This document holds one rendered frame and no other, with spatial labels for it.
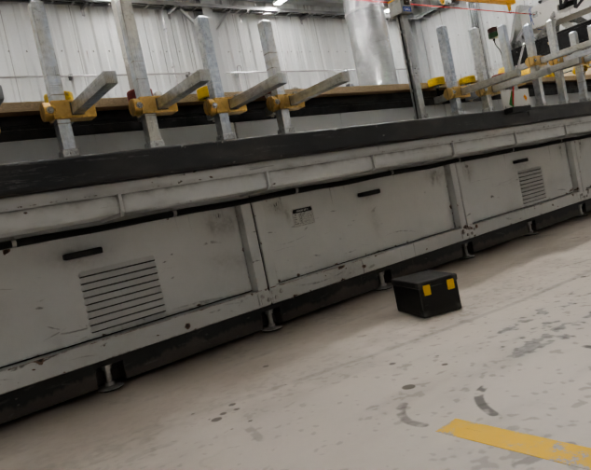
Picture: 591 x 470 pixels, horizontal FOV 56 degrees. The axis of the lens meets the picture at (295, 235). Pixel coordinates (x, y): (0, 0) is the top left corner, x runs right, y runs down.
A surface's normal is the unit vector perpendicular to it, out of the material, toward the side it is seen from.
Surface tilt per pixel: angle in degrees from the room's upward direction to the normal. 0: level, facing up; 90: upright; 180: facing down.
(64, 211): 90
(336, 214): 90
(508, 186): 90
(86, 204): 90
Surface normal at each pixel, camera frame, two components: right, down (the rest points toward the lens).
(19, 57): 0.59, -0.08
